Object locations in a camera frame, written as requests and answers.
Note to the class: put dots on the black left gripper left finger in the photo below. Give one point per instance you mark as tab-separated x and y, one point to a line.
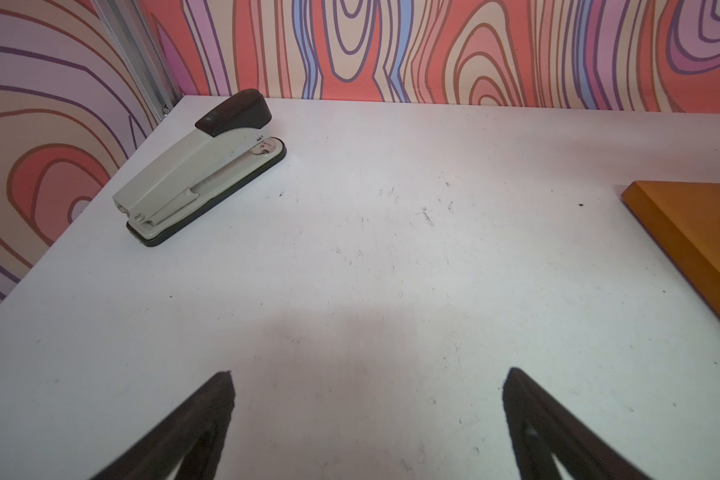
188	443

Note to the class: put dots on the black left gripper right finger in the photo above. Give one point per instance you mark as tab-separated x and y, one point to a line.
545	435

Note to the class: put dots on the gold rack on wooden base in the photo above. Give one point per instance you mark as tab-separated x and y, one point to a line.
683	218

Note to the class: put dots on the grey black stapler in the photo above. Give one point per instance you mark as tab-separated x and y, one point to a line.
227	149

